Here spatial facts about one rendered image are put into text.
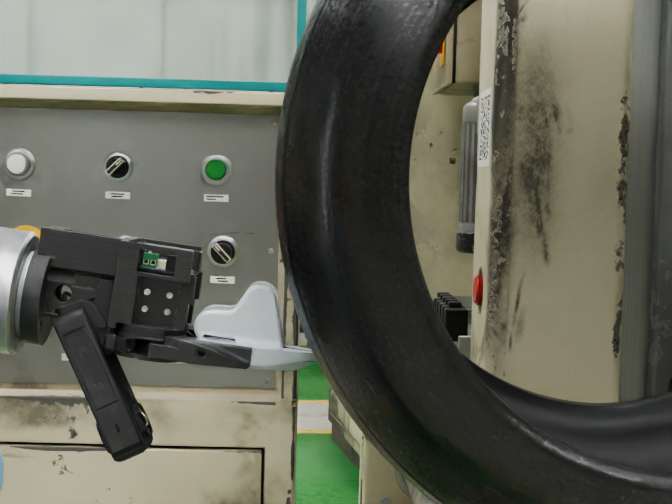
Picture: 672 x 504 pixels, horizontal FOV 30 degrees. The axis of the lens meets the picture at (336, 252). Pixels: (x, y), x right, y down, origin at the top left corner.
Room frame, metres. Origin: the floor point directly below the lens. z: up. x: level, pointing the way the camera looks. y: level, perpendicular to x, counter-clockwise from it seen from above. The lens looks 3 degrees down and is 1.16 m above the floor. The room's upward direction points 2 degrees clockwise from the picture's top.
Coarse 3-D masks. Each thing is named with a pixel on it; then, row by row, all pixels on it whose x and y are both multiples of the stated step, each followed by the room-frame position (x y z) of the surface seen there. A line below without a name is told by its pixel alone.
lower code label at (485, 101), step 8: (488, 88) 1.22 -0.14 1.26; (488, 96) 1.22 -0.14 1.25; (480, 104) 1.27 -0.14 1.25; (488, 104) 1.22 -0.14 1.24; (480, 112) 1.27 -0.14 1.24; (488, 112) 1.21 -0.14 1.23; (480, 120) 1.27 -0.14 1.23; (488, 120) 1.21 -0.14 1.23; (480, 128) 1.27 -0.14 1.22; (488, 128) 1.21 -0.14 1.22; (480, 136) 1.27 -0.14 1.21; (488, 136) 1.21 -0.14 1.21; (480, 144) 1.26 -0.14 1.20; (488, 144) 1.21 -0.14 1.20; (480, 152) 1.26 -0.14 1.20; (488, 152) 1.21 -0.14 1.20; (480, 160) 1.26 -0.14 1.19; (488, 160) 1.20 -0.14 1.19
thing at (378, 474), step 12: (372, 456) 1.15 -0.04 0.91; (372, 468) 1.15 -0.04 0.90; (384, 468) 1.15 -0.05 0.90; (372, 480) 1.15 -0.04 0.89; (384, 480) 1.15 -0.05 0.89; (396, 480) 1.15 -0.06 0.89; (372, 492) 1.15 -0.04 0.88; (384, 492) 1.15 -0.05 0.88; (396, 492) 1.15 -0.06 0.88; (408, 492) 1.14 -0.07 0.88
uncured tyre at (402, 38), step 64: (320, 0) 0.85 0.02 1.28; (384, 0) 0.80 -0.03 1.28; (448, 0) 0.80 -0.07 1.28; (320, 64) 0.82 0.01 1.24; (384, 64) 0.80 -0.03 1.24; (320, 128) 0.81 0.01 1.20; (384, 128) 0.80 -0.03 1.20; (320, 192) 0.81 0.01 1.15; (384, 192) 0.80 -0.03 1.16; (320, 256) 0.82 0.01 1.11; (384, 256) 0.80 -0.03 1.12; (320, 320) 0.83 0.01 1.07; (384, 320) 0.80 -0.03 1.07; (384, 384) 0.81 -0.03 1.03; (448, 384) 0.80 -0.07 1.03; (512, 384) 1.09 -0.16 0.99; (384, 448) 0.84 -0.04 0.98; (448, 448) 0.80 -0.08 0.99; (512, 448) 0.80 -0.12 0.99; (576, 448) 1.06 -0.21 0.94; (640, 448) 1.06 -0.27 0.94
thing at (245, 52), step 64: (0, 0) 1.51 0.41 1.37; (64, 0) 1.51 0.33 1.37; (128, 0) 1.51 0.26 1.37; (192, 0) 1.51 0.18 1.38; (256, 0) 1.51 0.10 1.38; (0, 64) 1.51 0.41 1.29; (64, 64) 1.51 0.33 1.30; (128, 64) 1.51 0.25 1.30; (192, 64) 1.51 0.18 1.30; (256, 64) 1.51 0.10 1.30
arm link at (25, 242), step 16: (0, 240) 0.88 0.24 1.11; (16, 240) 0.88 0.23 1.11; (32, 240) 0.90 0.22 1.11; (0, 256) 0.87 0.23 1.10; (16, 256) 0.87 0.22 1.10; (0, 272) 0.86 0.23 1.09; (16, 272) 0.87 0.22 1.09; (0, 288) 0.86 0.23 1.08; (16, 288) 0.87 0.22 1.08; (0, 304) 0.86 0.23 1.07; (16, 304) 0.87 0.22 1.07; (0, 320) 0.86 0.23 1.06; (16, 320) 0.88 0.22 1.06; (0, 336) 0.87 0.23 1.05; (16, 336) 0.89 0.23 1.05; (0, 352) 0.90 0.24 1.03; (16, 352) 0.90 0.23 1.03
